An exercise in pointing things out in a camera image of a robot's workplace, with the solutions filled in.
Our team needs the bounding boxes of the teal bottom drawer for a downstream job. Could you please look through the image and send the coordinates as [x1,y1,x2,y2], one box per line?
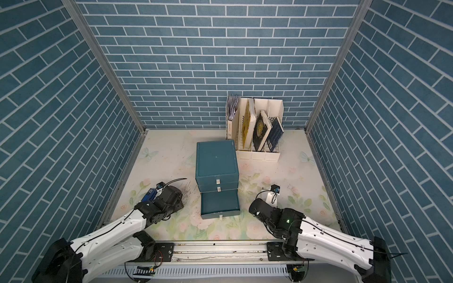
[201,189,241,219]

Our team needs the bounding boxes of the teal drawer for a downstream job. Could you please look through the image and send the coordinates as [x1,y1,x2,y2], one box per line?
[198,182,239,193]
[201,189,241,219]
[195,173,239,186]

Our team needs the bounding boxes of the teal drawer cabinet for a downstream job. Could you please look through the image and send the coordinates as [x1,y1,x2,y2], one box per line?
[195,140,239,176]

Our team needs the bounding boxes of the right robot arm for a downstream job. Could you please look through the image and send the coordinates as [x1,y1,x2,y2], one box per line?
[248,199,391,283]

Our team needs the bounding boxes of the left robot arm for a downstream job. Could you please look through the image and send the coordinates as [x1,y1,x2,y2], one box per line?
[31,186,184,283]

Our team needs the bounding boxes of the dark blue book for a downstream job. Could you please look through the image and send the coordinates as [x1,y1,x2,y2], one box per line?
[266,117,284,152]

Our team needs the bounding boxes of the black moon book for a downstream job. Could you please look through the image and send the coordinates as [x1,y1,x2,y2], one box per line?
[252,110,272,152]

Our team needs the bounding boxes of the white file organizer rack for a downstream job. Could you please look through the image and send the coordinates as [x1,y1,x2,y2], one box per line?
[225,95,284,162]

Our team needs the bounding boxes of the beige closure file folder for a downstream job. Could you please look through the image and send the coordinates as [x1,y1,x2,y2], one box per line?
[226,96,247,140]

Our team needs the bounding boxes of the yellow book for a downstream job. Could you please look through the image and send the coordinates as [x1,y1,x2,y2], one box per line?
[241,99,257,150]

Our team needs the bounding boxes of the clear plastic document sleeves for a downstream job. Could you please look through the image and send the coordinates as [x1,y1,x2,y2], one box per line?
[226,94,241,121]

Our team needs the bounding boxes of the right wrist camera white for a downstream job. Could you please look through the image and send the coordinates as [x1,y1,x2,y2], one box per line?
[265,185,280,208]

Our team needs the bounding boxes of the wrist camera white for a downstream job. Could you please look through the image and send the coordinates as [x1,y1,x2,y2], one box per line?
[141,182,165,202]
[265,185,280,208]

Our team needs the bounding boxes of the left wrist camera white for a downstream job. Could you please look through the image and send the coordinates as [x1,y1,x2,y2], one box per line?
[141,182,165,202]

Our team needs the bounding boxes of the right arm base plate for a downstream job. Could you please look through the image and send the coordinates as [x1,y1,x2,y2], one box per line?
[266,242,305,261]

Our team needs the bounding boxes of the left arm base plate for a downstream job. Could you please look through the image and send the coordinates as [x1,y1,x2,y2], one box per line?
[133,242,175,264]

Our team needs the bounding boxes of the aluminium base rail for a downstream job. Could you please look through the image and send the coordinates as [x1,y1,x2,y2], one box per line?
[81,239,376,283]

